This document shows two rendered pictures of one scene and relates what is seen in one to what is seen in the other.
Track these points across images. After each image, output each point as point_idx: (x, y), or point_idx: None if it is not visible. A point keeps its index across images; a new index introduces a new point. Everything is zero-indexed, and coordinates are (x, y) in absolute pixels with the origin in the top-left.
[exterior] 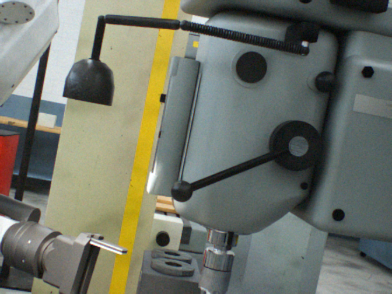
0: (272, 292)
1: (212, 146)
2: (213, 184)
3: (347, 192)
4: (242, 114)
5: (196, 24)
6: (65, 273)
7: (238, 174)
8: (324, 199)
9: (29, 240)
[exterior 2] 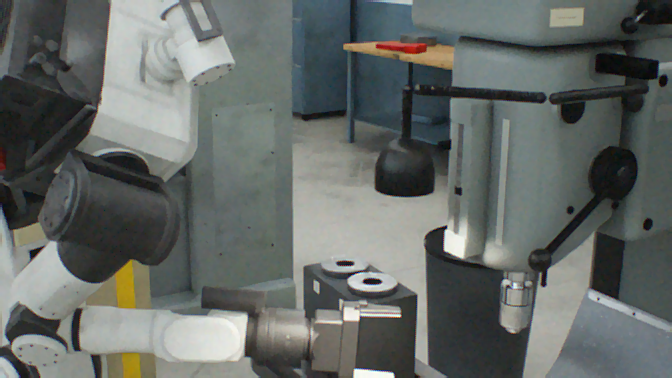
0: (249, 200)
1: (543, 198)
2: (547, 236)
3: (652, 200)
4: (567, 157)
5: (566, 94)
6: (341, 356)
7: (567, 217)
8: (635, 213)
9: (287, 334)
